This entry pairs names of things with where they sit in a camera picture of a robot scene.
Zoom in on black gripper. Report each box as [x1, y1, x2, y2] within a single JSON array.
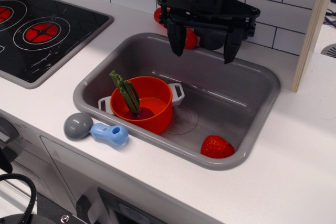
[[158, 0, 260, 64]]

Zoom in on purple toy beet green stem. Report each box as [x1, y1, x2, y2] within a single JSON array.
[[109, 70, 154, 120]]

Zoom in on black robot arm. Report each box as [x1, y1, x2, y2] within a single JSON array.
[[158, 0, 260, 64]]

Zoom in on grey plastic sink basin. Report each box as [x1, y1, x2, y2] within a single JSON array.
[[73, 33, 280, 170]]

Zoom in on dark grey toy faucet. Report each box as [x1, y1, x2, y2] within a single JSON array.
[[192, 28, 223, 50]]

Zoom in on red toy sausage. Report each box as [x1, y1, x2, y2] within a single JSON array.
[[153, 7, 198, 50]]

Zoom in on red toy strawberry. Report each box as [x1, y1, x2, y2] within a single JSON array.
[[201, 135, 235, 158]]

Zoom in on grey round floor vent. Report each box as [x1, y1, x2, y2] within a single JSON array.
[[321, 44, 336, 58]]

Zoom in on light wooden side panel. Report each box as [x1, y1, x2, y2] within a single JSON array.
[[291, 0, 330, 92]]

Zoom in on grey and blue toy scoop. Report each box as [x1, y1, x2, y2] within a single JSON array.
[[63, 113, 129, 147]]

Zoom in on black toy stove top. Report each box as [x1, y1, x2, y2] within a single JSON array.
[[1, 0, 113, 89]]

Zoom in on grey oven knob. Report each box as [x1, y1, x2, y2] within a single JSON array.
[[0, 117, 19, 148]]

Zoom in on orange toy pot white handles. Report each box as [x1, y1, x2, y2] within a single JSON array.
[[106, 76, 185, 134]]

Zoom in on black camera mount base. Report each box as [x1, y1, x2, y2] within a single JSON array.
[[1, 194, 84, 223]]

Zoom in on black braided cable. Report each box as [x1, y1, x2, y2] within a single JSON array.
[[0, 173, 38, 224]]

